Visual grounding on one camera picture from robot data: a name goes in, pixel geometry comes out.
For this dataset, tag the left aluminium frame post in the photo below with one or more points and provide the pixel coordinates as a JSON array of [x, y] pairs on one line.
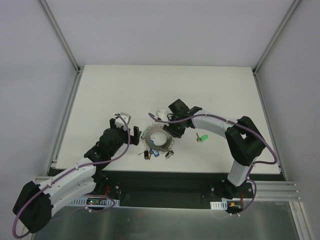
[[59, 34]]

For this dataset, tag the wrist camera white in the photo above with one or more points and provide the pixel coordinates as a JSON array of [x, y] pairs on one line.
[[122, 120], [162, 115]]

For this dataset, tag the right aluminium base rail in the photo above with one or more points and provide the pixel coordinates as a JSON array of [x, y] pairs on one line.
[[277, 191]]

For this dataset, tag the black tag key on ring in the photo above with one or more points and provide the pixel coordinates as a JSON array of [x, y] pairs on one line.
[[146, 155]]

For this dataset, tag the aluminium frame post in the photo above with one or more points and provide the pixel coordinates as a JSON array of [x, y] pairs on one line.
[[276, 35], [59, 34]]

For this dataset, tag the left slotted cable duct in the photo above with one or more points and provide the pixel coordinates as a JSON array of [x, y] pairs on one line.
[[97, 202]]

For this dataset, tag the slotted cable duct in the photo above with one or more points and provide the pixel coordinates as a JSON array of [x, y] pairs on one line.
[[97, 202], [219, 205]]

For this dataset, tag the green tag key on ring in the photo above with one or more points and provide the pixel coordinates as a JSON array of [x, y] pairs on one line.
[[145, 131]]

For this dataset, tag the loose key green tag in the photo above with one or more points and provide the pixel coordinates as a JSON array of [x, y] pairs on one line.
[[202, 138]]

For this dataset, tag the right aluminium frame post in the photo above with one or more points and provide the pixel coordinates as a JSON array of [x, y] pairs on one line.
[[276, 35]]

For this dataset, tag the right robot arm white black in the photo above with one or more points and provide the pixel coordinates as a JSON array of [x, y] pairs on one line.
[[243, 138]]

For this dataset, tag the blue key tag outer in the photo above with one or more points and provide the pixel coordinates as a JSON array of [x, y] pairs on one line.
[[155, 152]]

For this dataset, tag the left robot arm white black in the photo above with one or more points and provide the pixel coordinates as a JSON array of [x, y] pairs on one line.
[[37, 203]]

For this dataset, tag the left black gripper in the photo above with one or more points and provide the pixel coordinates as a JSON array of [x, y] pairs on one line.
[[125, 133]]

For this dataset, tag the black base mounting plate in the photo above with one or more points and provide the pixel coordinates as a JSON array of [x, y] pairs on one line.
[[173, 190]]

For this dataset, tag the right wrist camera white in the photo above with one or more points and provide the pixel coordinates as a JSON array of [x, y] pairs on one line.
[[162, 115]]

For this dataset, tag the right slotted cable duct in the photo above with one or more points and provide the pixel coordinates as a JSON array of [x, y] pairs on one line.
[[219, 205]]

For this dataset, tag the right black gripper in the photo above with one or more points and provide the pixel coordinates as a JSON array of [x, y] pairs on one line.
[[172, 128]]

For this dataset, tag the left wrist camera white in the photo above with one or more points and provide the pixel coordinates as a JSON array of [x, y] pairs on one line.
[[122, 120]]

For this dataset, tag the metal disc keyring organizer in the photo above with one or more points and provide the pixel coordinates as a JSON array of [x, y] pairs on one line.
[[158, 139]]

